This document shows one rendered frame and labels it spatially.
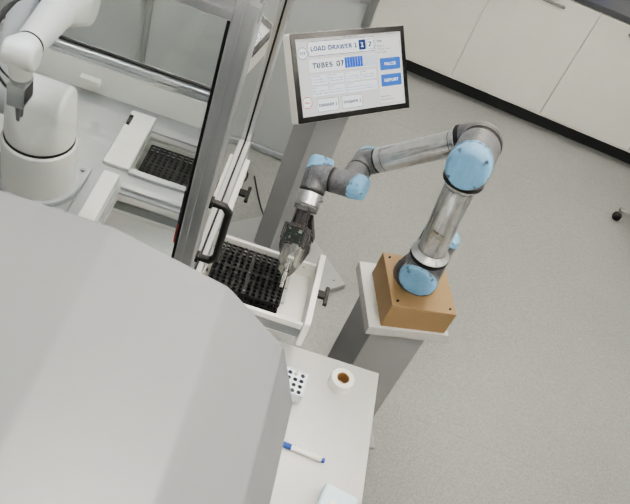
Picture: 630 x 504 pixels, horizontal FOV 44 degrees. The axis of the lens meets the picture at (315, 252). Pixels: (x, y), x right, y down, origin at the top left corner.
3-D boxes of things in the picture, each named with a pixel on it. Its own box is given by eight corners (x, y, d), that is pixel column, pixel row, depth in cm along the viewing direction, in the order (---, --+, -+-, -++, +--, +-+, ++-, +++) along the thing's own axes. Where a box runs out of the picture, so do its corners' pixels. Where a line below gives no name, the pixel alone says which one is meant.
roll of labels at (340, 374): (334, 398, 225) (338, 390, 222) (323, 378, 229) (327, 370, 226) (354, 392, 228) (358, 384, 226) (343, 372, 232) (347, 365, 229)
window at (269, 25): (245, 140, 254) (332, -159, 187) (167, 340, 194) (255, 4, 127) (243, 139, 254) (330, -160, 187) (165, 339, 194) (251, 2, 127)
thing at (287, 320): (311, 276, 244) (317, 263, 240) (296, 338, 226) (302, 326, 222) (190, 235, 241) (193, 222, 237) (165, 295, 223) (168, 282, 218)
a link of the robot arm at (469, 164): (441, 278, 240) (509, 136, 204) (426, 307, 229) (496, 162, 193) (406, 261, 242) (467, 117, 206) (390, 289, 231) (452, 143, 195)
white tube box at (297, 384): (305, 380, 226) (308, 373, 223) (299, 404, 220) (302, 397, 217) (265, 366, 225) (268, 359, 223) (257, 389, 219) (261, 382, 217)
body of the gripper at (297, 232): (277, 239, 223) (290, 200, 224) (284, 242, 232) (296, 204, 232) (302, 247, 222) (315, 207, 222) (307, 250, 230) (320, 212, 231)
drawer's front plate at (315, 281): (316, 277, 247) (326, 254, 239) (300, 347, 226) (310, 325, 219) (311, 275, 247) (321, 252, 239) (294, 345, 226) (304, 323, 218)
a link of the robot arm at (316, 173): (333, 158, 223) (307, 150, 226) (322, 194, 223) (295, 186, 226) (340, 164, 231) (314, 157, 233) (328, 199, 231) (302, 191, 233)
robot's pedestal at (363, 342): (365, 384, 327) (436, 269, 274) (374, 449, 307) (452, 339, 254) (297, 377, 319) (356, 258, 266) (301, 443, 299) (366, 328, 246)
